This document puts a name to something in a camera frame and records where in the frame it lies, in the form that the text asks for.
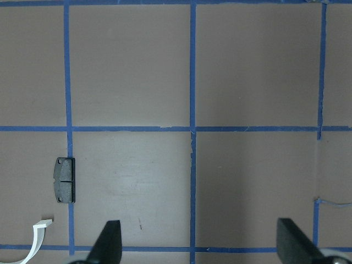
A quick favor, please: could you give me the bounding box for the white curved plastic part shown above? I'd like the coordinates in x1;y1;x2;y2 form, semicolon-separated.
1;218;53;264

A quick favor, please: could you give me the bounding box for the black brake pad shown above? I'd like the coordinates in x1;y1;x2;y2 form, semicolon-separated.
53;157;75;204

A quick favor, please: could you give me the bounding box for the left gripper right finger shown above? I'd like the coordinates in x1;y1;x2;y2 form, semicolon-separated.
277;218;326;264

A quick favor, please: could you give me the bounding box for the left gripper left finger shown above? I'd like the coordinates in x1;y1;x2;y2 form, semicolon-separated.
85;220;122;264

